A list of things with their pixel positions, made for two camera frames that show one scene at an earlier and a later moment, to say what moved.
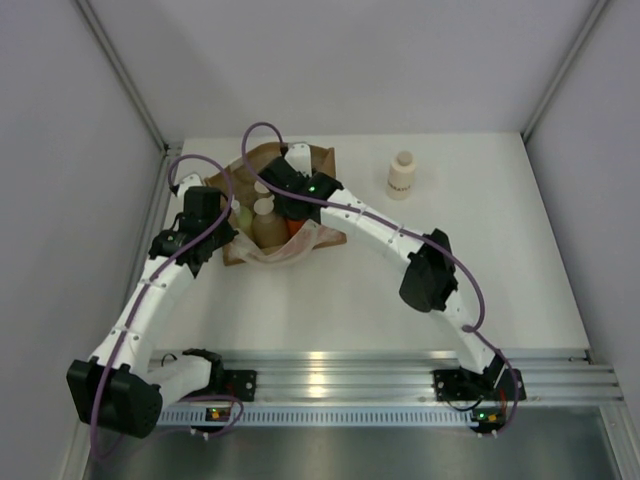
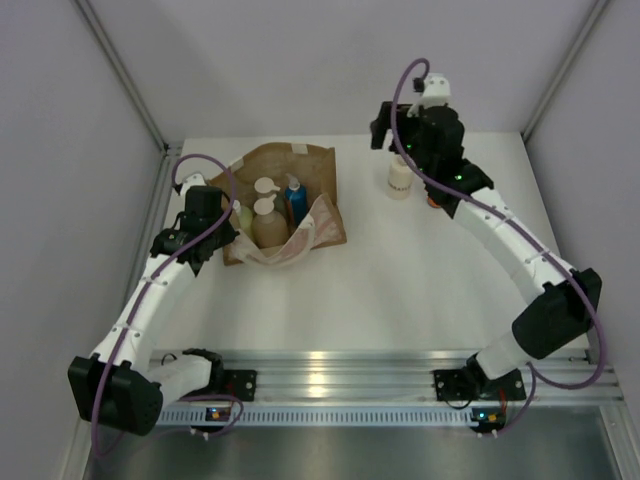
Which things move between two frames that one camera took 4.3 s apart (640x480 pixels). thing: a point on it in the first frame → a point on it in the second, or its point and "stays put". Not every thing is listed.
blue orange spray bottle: (294, 225) → (431, 202)
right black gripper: (280, 207) → (382, 126)
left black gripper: (228, 233) stays put
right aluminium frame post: (599, 4) stays put
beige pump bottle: (270, 230) stays put
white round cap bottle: (401, 176) stays put
